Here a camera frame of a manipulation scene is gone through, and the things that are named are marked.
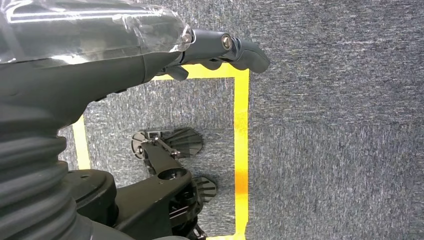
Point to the yellow floor tape square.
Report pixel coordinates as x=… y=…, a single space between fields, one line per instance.
x=241 y=132

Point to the black robot foot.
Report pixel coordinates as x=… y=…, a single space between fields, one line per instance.
x=185 y=142

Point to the black left robot leg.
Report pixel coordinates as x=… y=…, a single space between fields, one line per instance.
x=149 y=205

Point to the black round hip housing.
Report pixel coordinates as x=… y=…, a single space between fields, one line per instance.
x=92 y=192

